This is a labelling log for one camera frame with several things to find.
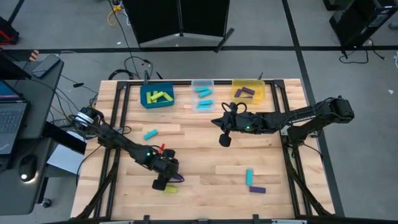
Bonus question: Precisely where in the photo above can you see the white sheet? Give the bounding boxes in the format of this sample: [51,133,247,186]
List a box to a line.
[46,144,85,175]

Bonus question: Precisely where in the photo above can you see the yellow plastic bin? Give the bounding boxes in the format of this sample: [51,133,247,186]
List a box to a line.
[231,78,267,105]

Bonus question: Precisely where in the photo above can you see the black red case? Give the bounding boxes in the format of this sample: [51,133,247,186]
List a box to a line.
[0,17,20,45]

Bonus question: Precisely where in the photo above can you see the grey laptop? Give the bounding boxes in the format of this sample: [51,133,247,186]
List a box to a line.
[0,80,29,156]

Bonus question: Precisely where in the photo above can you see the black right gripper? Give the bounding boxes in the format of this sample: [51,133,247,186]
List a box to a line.
[211,111,265,147]

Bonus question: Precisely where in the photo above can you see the black coiled cable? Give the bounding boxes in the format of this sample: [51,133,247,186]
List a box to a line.
[108,68,136,81]

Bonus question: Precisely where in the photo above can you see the black angled bar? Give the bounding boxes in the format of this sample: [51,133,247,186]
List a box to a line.
[42,121,87,156]

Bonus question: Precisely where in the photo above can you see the black computer mouse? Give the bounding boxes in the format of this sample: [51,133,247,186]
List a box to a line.
[17,154,40,185]

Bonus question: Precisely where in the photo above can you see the black equipment cart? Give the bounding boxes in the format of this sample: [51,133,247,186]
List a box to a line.
[328,0,398,49]

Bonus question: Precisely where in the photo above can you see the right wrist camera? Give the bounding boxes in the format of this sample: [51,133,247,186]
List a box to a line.
[226,111,243,125]

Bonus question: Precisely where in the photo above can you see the yellow cable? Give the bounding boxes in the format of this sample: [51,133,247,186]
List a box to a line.
[106,2,124,27]

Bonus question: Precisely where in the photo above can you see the blue plastic bin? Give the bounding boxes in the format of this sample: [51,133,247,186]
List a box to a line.
[139,82,175,110]

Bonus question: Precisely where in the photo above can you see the black metal table frame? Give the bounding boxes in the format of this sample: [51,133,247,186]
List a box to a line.
[74,79,335,224]

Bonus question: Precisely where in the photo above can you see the black floor cable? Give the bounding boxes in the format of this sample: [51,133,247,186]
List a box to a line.
[338,39,386,65]

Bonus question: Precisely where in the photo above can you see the black folding room divider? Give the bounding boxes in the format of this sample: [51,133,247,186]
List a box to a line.
[121,0,236,53]

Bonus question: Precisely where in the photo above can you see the black side desk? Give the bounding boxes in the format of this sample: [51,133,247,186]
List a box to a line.
[0,49,65,215]

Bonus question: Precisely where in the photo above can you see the clear plastic bin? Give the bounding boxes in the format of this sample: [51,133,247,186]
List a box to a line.
[190,79,216,113]

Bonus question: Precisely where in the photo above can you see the black smartphone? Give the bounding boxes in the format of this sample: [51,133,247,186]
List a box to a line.
[30,54,62,78]

